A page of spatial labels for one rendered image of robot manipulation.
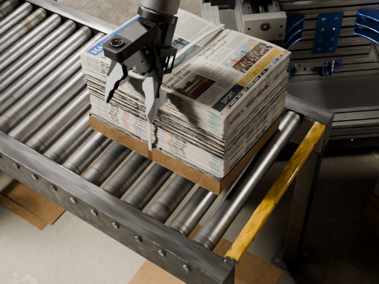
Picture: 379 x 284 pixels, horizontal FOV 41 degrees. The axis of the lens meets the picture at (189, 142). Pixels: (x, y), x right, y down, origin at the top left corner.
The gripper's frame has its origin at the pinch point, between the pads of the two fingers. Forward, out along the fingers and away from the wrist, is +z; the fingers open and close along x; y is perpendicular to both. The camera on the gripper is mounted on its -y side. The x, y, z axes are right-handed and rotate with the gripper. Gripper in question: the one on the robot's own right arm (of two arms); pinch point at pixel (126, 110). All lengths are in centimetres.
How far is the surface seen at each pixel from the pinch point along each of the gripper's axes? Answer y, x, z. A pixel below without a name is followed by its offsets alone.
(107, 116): 12.2, 13.2, 8.4
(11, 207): 58, 85, 85
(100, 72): 6.0, 13.2, -3.0
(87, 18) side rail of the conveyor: 47, 55, -4
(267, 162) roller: 32.1, -21.0, 9.2
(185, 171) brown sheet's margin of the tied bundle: 13.7, -9.7, 12.3
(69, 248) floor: 58, 51, 86
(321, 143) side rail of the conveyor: 51, -27, 5
